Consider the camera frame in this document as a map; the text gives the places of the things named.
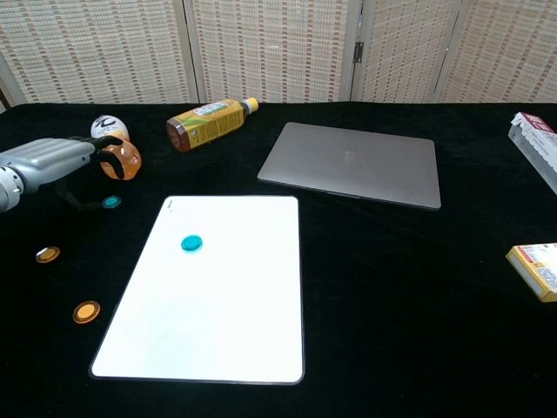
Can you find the woven folding screen panel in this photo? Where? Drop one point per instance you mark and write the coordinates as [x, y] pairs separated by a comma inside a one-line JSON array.
[[404, 48], [270, 48], [95, 48], [509, 48]]

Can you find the white magnetic board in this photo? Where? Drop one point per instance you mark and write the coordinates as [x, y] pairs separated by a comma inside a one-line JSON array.
[[209, 305]]

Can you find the silver closed laptop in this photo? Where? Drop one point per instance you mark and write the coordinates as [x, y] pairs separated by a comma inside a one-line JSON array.
[[348, 163]]

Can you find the long white biscuit box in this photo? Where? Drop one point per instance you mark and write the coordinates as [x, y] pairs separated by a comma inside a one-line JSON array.
[[537, 148]]

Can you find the orange round magnet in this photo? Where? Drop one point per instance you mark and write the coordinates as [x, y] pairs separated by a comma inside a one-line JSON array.
[[47, 254], [86, 312]]

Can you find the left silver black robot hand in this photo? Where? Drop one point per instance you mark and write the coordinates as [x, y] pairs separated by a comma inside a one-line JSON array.
[[48, 161]]

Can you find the small yellow box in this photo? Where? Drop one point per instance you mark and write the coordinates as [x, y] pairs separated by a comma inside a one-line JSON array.
[[535, 270]]

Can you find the metal screen hinge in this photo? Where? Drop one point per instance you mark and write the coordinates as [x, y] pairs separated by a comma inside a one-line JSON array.
[[358, 51]]

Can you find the black tablecloth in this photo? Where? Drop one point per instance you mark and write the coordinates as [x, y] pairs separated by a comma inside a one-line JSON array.
[[391, 305]]

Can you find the tea bottle yellow label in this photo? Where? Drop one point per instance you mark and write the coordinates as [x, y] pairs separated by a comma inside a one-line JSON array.
[[209, 124]]

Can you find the orange drink bottle white label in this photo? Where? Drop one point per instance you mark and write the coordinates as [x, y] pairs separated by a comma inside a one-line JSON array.
[[128, 161]]

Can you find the blue round magnet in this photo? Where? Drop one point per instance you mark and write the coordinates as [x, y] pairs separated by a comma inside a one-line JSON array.
[[191, 243], [112, 202]]

